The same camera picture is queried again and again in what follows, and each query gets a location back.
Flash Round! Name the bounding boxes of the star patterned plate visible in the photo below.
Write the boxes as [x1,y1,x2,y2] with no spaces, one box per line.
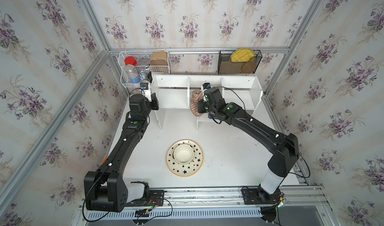
[166,139,204,178]

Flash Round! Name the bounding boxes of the cream ceramic bowl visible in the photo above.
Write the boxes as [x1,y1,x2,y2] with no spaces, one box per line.
[173,144,194,164]

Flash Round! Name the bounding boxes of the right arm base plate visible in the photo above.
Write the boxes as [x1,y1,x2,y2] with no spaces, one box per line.
[241,187,284,205]

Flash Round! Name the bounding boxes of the yellow woven fan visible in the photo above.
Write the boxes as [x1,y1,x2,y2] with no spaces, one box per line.
[230,48,256,62]

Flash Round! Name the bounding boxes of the white wooden bookshelf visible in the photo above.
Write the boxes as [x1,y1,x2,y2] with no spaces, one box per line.
[151,73,264,129]

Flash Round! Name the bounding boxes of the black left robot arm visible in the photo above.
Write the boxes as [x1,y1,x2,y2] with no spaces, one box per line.
[84,93,159,213]

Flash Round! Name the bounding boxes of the orange striped cloth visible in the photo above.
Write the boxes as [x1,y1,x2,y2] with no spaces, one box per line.
[190,90,203,117]

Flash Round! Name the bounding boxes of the red lidded jar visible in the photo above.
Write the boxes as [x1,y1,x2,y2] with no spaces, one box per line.
[124,56,138,66]

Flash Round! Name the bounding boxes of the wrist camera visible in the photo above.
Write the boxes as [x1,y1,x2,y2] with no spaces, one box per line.
[202,83,211,90]
[140,79,152,102]

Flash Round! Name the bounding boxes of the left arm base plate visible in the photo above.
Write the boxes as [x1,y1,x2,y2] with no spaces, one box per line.
[126,190,165,207]

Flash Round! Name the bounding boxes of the aluminium mounting rail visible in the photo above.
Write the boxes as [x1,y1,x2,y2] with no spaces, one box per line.
[77,185,328,211]

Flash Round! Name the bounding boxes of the round woven coaster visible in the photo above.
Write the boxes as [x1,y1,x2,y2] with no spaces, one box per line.
[241,62,258,74]

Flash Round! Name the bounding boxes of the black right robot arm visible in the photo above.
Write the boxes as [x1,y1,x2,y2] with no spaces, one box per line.
[198,83,300,195]

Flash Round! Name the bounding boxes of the black mesh basket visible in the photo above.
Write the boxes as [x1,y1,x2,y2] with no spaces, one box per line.
[218,50,263,74]

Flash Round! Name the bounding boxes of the clear plastic bottle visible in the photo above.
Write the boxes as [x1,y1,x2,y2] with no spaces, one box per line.
[124,64,141,84]

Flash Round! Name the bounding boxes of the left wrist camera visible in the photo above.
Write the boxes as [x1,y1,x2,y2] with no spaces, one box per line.
[140,79,152,102]

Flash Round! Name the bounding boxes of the brown cardboard box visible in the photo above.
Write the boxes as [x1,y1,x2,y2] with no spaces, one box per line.
[150,51,169,66]

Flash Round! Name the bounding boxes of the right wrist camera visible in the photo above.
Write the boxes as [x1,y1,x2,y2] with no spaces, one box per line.
[202,83,211,90]

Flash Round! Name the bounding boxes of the white wire basket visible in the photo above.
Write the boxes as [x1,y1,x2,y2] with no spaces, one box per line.
[118,50,170,89]

